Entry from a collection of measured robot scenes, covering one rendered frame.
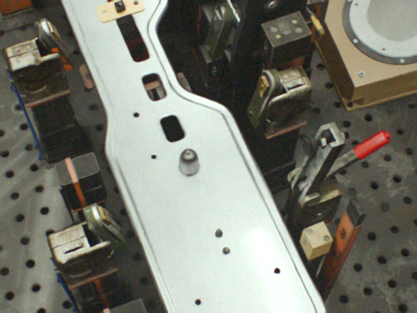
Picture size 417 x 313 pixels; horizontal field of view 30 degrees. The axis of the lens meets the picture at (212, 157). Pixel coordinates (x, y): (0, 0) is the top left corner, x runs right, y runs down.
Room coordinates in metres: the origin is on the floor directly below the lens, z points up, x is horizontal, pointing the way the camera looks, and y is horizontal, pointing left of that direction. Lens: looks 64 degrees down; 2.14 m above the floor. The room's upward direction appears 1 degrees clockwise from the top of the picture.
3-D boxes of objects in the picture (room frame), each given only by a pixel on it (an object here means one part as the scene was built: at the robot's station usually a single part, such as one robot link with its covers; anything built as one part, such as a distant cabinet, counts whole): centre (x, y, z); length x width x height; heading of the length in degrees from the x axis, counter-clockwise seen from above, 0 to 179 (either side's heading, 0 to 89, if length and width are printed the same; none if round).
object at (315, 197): (0.47, -0.15, 1.06); 0.03 x 0.01 x 0.03; 113
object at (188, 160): (0.55, 0.04, 1.02); 0.03 x 0.03 x 0.07
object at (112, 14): (0.86, 0.17, 1.01); 0.08 x 0.04 x 0.01; 113
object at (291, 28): (0.74, -0.12, 0.91); 0.07 x 0.05 x 0.42; 113
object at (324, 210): (0.50, -0.16, 0.88); 0.07 x 0.06 x 0.35; 113
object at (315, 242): (0.41, -0.16, 0.88); 0.04 x 0.04 x 0.36; 23
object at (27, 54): (0.74, 0.31, 0.87); 0.12 x 0.09 x 0.35; 113
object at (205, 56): (0.78, 0.01, 0.84); 0.04 x 0.03 x 0.29; 23
